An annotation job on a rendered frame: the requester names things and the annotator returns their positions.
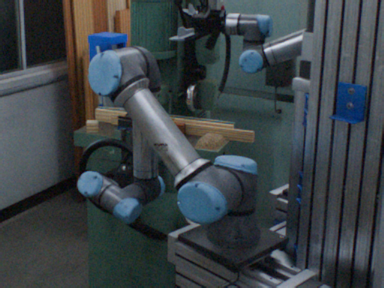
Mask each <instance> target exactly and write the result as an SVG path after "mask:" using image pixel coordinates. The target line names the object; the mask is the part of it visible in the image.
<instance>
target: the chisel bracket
mask: <svg viewBox="0 0 384 288"><path fill-rule="evenodd" d="M169 90H170V85H169V84H162V83H161V93H159V94H158V95H157V101H158V102H160V104H161V105H163V104H165V103H166V102H168V101H169V96H167V92H168V91H169Z"/></svg>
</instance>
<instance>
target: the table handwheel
mask: <svg viewBox="0 0 384 288"><path fill-rule="evenodd" d="M105 146H113V147H116V148H120V149H122V150H124V151H126V152H127V154H126V155H125V156H124V159H123V161H122V162H121V163H120V165H119V166H118V168H113V169H111V170H109V171H108V172H106V173H103V172H97V173H100V174H101V175H102V176H106V177H107V178H109V179H113V177H114V175H115V174H116V173H117V171H118V169H119V167H120V166H121V165H122V164H126V162H127V161H128V159H129V157H130V156H131V157H133V147H132V146H131V145H129V144H127V143H126V142H123V141H121V140H118V139H101V140H98V141H96V142H94V143H92V144H91V145H89V146H88V147H87V148H86V149H85V151H84V152H83V153H82V156H81V158H80V161H79V169H78V173H79V177H80V176H81V175H82V174H83V173H85V172H88V171H92V170H88V169H86V164H87V161H88V159H89V158H90V156H91V155H92V153H93V152H94V151H96V150H97V149H99V148H102V147H105ZM92 172H95V171H92ZM87 198H88V199H89V200H90V201H91V202H92V203H93V204H94V206H95V207H97V208H98V209H100V210H101V211H102V212H105V213H107V214H109V215H113V214H110V213H109V212H108V211H107V210H106V209H104V208H102V207H101V206H100V205H99V204H98V203H96V202H95V201H94V200H93V199H91V198H90V197H87Z"/></svg>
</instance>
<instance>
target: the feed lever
mask: <svg viewBox="0 0 384 288"><path fill-rule="evenodd" d="M182 2H183V0H173V3H174V5H176V6H178V10H179V13H180V16H181V21H182V25H183V27H185V28H186V29H188V25H187V22H186V18H185V13H183V10H182V6H181V4H182ZM188 43H189V47H190V51H191V54H192V57H193V61H194V64H193V65H192V68H191V70H190V76H191V78H192V79H194V80H204V79H205V77H206V67H205V65H204V64H198V63H197V57H196V55H195V52H194V47H193V44H192V40H189V41H188Z"/></svg>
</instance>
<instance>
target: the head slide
mask: <svg viewBox="0 0 384 288"><path fill-rule="evenodd" d="M181 7H182V9H186V0H183V2H182V4H181ZM180 27H183V25H182V19H181V16H180V13H179V9H178V6H176V15H175V36H177V33H178V28H180ZM159 68H161V70H160V76H161V83H162V84H169V89H171V91H172V98H171V101H175V102H177V101H179V100H181V99H182V98H184V97H185V94H182V95H180V96H179V94H180V93H182V92H184V91H185V40H176V41H175V56H174V57H172V58H165V59H159Z"/></svg>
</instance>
